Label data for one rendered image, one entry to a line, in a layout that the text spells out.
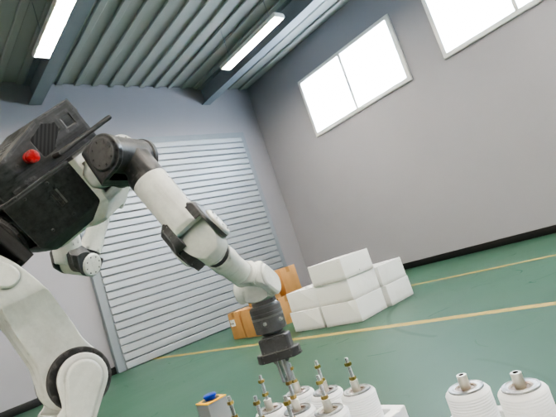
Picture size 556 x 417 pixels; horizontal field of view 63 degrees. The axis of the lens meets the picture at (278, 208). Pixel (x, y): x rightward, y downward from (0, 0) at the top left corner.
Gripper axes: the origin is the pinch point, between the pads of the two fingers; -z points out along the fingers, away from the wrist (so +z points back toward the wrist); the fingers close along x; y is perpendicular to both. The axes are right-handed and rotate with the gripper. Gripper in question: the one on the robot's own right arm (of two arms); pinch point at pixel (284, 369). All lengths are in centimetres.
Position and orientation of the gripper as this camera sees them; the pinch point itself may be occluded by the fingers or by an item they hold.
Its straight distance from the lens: 130.6
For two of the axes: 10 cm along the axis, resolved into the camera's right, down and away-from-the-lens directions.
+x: -9.2, 3.3, 2.1
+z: -3.1, -9.4, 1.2
